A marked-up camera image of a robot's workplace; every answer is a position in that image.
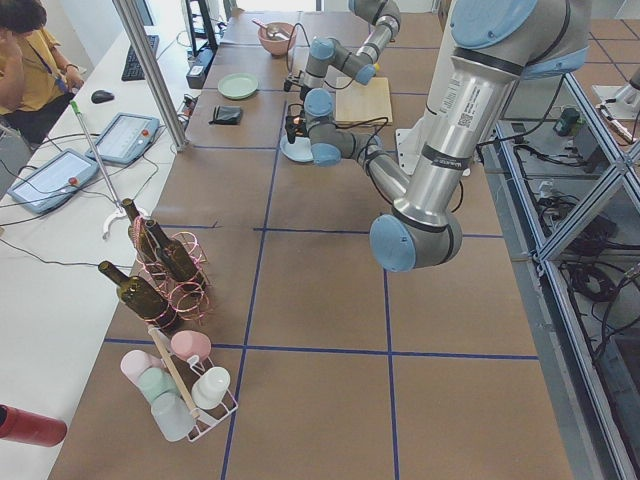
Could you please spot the white wire cup rack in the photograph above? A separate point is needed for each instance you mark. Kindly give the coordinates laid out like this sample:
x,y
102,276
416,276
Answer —
x,y
191,370

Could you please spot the black keyboard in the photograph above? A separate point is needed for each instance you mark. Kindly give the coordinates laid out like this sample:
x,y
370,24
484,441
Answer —
x,y
133,69

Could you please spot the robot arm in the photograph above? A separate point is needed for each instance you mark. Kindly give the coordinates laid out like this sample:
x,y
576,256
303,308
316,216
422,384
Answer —
x,y
490,46
350,50

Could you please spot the red cylinder bottle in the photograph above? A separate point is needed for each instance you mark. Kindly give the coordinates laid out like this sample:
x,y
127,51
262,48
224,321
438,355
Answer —
x,y
30,428

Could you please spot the grey folded cloth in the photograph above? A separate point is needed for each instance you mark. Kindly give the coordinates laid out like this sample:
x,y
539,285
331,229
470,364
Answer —
x,y
226,115

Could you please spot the far teach pendant tablet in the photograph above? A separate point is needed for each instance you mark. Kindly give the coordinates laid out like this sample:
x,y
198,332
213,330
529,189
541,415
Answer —
x,y
126,138

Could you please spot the black computer mouse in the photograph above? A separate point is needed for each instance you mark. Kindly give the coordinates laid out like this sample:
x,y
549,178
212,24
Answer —
x,y
102,96

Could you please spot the light green plate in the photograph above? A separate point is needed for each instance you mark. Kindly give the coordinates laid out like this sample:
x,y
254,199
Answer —
x,y
238,86

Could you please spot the dark green wine bottle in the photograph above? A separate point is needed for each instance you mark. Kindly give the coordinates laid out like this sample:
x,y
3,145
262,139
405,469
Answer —
x,y
174,256

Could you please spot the pink cup upper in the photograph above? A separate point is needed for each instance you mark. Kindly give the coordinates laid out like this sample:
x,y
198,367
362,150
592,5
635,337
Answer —
x,y
188,343

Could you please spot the wooden rack handle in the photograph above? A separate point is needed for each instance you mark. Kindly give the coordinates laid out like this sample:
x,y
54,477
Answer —
x,y
159,340

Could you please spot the pink cup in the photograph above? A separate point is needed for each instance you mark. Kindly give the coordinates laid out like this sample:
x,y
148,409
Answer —
x,y
188,343
135,362

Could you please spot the aluminium frame post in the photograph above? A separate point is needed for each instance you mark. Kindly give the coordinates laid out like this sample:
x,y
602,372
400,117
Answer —
x,y
136,33

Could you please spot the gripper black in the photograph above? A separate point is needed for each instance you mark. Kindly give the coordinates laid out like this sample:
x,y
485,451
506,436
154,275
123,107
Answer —
x,y
295,81
291,131

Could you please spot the pink cup left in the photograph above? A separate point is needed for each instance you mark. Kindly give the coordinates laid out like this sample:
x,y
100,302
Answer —
x,y
135,362

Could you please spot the reacher grabber stick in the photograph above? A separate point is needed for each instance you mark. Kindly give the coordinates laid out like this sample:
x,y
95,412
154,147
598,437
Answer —
x,y
119,212

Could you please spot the metal scoop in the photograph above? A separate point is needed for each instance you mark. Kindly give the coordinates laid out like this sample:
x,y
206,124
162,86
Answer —
x,y
272,32

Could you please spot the teach pendant tablet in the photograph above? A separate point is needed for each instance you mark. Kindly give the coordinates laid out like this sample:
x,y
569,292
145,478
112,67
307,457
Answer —
x,y
126,138
55,182

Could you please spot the white cup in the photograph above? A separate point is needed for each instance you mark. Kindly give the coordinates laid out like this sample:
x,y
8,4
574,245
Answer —
x,y
209,390

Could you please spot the person in yellow shirt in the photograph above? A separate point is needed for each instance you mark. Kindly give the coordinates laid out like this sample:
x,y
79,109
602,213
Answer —
x,y
37,80

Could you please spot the mint green cup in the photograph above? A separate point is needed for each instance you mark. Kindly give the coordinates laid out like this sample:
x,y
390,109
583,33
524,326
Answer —
x,y
154,382

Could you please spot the near teach pendant tablet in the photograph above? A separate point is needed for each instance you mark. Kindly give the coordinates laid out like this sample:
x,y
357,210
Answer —
x,y
55,182

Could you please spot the pink bowl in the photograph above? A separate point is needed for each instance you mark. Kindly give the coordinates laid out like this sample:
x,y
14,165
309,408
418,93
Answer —
x,y
278,47

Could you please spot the bamboo cutting board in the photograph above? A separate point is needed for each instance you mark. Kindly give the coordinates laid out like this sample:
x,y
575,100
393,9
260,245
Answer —
x,y
358,103

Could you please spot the light blue plate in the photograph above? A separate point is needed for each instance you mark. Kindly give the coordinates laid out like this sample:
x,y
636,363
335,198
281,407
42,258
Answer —
x,y
299,151

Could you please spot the pale blue cup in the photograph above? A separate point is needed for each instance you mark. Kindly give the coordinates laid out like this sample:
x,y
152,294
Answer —
x,y
172,416

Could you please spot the copper wire bottle rack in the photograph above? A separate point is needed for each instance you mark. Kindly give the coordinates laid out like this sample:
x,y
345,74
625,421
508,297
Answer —
x,y
188,300

